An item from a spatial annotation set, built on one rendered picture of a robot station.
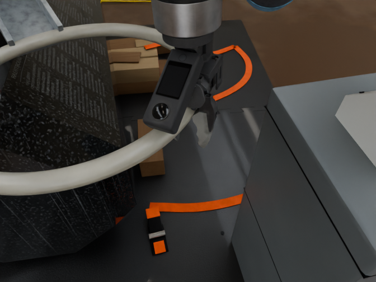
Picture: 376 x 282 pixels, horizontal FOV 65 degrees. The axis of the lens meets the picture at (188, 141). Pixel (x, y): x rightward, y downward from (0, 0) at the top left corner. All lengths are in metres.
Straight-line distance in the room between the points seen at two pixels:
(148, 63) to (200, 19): 1.54
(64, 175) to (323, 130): 0.47
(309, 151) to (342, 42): 2.23
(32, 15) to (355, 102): 0.76
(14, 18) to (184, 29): 0.58
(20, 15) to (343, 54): 2.24
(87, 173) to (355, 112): 0.48
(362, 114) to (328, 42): 2.14
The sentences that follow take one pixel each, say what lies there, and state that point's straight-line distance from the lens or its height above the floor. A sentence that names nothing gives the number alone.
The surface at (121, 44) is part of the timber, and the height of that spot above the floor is 0.09.
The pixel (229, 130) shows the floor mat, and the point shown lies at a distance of 1.74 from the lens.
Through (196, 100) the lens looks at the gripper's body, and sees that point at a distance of 0.45.
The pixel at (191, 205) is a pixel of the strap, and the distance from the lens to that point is 1.43.
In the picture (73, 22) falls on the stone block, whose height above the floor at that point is 0.73.
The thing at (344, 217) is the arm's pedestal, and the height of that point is 0.83.
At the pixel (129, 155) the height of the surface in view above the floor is 0.96.
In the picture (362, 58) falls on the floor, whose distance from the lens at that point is 2.66.
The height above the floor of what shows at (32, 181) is 0.96.
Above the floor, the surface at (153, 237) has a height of 0.04.
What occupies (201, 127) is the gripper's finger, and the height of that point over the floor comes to 0.92.
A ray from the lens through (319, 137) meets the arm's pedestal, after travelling 0.62.
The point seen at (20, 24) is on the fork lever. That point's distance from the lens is 0.87.
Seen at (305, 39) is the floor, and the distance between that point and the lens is 2.71.
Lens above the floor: 1.27
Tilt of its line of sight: 49 degrees down
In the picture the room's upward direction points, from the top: straight up
